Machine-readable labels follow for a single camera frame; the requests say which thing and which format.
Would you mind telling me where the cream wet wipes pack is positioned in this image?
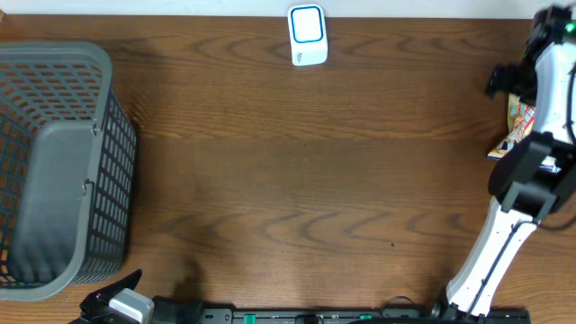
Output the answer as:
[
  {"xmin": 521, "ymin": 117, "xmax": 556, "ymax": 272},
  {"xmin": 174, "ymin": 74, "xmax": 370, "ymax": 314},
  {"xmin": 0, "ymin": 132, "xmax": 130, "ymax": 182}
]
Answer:
[{"xmin": 486, "ymin": 93, "xmax": 563, "ymax": 175}]

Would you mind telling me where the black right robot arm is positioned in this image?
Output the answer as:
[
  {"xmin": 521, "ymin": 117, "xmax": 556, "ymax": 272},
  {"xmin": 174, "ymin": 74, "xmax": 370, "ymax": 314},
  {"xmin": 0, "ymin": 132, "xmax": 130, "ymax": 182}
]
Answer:
[{"xmin": 426, "ymin": 4, "xmax": 575, "ymax": 323}]

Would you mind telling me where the white barcode scanner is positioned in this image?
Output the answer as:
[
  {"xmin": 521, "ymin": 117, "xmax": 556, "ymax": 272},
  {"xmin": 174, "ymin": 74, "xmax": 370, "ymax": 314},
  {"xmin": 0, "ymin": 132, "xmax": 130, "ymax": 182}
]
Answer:
[{"xmin": 287, "ymin": 4, "xmax": 329, "ymax": 67}]

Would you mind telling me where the grey plastic basket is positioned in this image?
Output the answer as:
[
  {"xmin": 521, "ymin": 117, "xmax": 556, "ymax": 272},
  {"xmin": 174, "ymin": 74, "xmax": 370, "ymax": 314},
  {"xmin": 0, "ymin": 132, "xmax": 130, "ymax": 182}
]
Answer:
[{"xmin": 1, "ymin": 41, "xmax": 137, "ymax": 302}]

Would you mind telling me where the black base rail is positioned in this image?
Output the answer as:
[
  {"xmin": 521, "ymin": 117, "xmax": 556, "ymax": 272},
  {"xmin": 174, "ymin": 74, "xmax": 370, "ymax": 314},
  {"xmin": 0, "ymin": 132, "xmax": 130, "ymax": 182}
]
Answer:
[{"xmin": 197, "ymin": 306, "xmax": 532, "ymax": 324}]

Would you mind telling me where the black right camera cable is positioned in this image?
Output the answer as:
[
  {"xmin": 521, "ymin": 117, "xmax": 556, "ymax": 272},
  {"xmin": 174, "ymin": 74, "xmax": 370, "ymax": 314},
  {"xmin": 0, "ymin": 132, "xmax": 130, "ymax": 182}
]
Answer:
[{"xmin": 467, "ymin": 62, "xmax": 576, "ymax": 316}]

